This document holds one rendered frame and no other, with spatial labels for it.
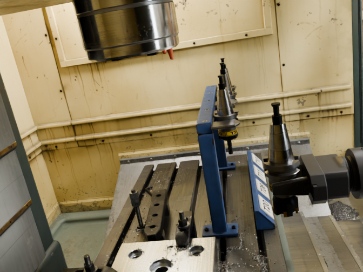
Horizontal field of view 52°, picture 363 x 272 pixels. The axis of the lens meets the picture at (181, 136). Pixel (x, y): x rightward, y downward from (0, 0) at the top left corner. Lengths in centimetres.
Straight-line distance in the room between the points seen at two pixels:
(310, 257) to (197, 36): 97
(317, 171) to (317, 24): 108
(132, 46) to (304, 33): 117
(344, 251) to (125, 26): 96
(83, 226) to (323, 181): 148
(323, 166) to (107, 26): 42
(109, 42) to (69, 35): 120
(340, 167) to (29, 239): 81
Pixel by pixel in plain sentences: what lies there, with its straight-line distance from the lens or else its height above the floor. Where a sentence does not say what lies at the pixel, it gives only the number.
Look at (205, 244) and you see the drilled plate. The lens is 89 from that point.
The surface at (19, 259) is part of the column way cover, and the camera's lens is 109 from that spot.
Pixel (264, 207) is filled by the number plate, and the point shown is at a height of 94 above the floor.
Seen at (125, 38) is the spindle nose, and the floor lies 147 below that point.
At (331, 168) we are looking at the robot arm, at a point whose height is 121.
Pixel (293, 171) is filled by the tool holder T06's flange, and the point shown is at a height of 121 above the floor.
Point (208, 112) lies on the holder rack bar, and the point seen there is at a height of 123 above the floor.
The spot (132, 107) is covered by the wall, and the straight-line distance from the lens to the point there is 174.
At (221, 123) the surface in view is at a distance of 95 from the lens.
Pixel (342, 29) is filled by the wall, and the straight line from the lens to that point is 170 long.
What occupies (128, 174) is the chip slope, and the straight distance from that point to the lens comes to 178.
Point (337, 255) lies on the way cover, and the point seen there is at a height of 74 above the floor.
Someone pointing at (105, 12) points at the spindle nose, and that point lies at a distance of 58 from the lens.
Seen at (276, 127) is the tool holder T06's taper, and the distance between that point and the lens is 65.
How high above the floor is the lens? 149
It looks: 18 degrees down
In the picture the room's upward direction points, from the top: 10 degrees counter-clockwise
